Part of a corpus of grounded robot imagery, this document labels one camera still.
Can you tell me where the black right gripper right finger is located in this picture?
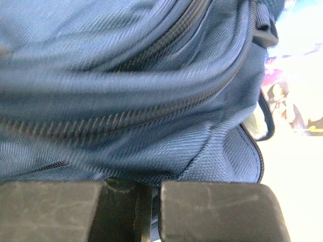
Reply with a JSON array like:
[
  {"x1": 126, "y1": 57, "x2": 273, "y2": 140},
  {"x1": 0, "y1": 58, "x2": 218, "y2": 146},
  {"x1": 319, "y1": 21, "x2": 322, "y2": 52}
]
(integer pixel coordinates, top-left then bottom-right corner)
[{"x1": 158, "y1": 181, "x2": 290, "y2": 242}]

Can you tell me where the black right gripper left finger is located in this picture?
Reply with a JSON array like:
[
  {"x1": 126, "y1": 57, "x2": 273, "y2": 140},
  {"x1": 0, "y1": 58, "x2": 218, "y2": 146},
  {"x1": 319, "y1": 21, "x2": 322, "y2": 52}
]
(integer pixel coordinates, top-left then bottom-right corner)
[{"x1": 1, "y1": 179, "x2": 152, "y2": 241}]

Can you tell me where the blue Jane Eyre book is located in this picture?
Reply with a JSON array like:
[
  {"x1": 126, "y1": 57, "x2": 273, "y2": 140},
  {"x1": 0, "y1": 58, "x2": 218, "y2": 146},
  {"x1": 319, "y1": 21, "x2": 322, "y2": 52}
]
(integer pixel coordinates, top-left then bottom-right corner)
[{"x1": 262, "y1": 42, "x2": 322, "y2": 137}]

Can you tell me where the navy blue student backpack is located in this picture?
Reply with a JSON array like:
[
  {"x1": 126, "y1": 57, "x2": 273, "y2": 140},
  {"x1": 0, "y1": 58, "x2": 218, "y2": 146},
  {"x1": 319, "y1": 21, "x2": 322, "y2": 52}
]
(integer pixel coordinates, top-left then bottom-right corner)
[{"x1": 0, "y1": 0, "x2": 280, "y2": 189}]

